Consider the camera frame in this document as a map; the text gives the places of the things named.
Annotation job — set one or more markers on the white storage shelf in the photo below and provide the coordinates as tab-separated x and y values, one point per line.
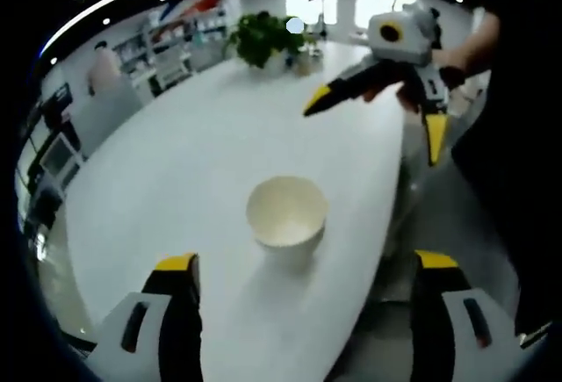
131	52

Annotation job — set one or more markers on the red blue wall graphic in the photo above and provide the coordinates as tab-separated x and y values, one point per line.
197	4

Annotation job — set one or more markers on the small brown container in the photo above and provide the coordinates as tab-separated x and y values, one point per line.
304	63

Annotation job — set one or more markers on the green potted plant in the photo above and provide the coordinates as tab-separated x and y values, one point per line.
259	39

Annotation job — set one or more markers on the white paper cup green print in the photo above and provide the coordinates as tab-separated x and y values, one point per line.
285	206

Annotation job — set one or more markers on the white table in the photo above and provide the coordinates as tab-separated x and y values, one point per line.
197	158

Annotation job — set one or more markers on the white office chair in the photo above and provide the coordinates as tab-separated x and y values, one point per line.
173	70

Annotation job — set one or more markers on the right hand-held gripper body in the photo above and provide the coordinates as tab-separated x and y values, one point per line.
408	44

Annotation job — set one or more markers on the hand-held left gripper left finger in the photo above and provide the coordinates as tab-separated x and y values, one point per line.
180	312

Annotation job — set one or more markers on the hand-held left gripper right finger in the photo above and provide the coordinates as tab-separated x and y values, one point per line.
432	320

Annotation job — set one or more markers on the grey desk partition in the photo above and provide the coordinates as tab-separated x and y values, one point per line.
105	114

